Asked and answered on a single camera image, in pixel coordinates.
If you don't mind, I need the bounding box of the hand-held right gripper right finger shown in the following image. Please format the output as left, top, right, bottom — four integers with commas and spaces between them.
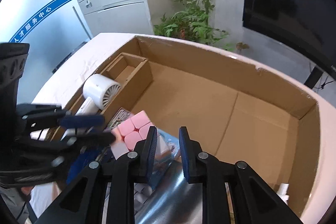
178, 126, 303, 224

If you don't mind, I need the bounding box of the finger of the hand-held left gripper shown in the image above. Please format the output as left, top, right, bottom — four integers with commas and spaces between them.
15, 132, 118, 162
16, 103, 106, 133

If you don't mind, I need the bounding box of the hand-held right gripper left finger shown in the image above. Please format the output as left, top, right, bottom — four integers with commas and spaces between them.
34, 125, 158, 224

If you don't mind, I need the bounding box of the pink puzzle cube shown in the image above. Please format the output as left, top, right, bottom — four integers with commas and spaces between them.
111, 110, 156, 159

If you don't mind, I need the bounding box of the shiny metal can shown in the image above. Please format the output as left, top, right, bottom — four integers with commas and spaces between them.
105, 158, 237, 224

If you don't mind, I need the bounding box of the large cardboard box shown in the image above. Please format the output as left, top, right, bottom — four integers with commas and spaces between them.
50, 35, 321, 220

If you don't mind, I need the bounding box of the colourful printed flat box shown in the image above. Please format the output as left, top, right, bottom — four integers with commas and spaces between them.
108, 108, 185, 165

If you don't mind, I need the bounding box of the white hair dryer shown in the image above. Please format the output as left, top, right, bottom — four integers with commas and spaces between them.
76, 73, 123, 123

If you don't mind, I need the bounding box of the small cardboard inner compartment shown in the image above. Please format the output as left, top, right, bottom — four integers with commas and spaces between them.
100, 53, 154, 111

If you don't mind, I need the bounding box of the small white plastic piece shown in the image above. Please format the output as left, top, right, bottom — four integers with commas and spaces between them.
278, 183, 291, 204

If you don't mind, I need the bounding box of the green leafy plant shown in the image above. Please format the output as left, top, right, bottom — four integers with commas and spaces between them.
153, 0, 238, 51

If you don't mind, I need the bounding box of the black monitor stand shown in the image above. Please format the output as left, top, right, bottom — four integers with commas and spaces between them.
304, 66, 325, 88

